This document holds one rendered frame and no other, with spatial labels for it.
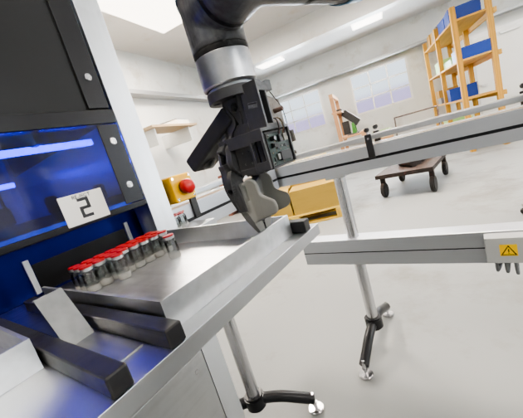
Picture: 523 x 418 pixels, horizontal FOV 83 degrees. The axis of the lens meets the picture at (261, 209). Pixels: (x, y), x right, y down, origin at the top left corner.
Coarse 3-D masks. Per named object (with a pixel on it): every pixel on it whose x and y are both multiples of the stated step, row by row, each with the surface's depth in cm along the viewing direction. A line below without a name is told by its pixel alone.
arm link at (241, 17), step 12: (204, 0) 32; (216, 0) 32; (228, 0) 31; (240, 0) 31; (252, 0) 31; (264, 0) 31; (276, 0) 32; (288, 0) 33; (300, 0) 34; (216, 12) 33; (228, 12) 33; (240, 12) 33; (252, 12) 34; (228, 24) 35; (240, 24) 35
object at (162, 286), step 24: (192, 240) 65; (216, 240) 61; (240, 240) 55; (264, 240) 44; (168, 264) 54; (192, 264) 49; (216, 264) 36; (240, 264) 39; (48, 288) 48; (120, 288) 48; (144, 288) 45; (168, 288) 42; (192, 288) 32; (216, 288) 35; (144, 312) 32; (168, 312) 30; (192, 312) 32
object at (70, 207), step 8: (80, 192) 59; (88, 192) 61; (96, 192) 62; (56, 200) 56; (64, 200) 57; (72, 200) 58; (96, 200) 62; (104, 200) 63; (64, 208) 57; (72, 208) 58; (88, 208) 60; (96, 208) 61; (104, 208) 63; (64, 216) 57; (72, 216) 58; (80, 216) 59; (88, 216) 60; (96, 216) 61; (72, 224) 58; (80, 224) 59
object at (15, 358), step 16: (0, 336) 36; (16, 336) 31; (0, 352) 37; (16, 352) 29; (32, 352) 30; (0, 368) 28; (16, 368) 29; (32, 368) 30; (0, 384) 28; (16, 384) 29
